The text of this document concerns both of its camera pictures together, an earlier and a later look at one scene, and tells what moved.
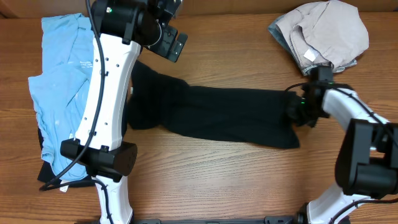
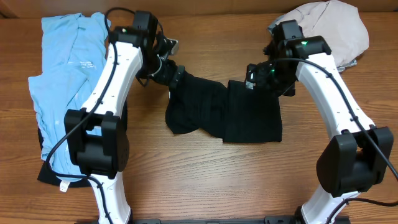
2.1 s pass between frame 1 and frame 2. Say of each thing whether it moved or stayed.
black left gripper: moved
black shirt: moved
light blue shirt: stayed
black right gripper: moved
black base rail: stayed
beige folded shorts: stayed
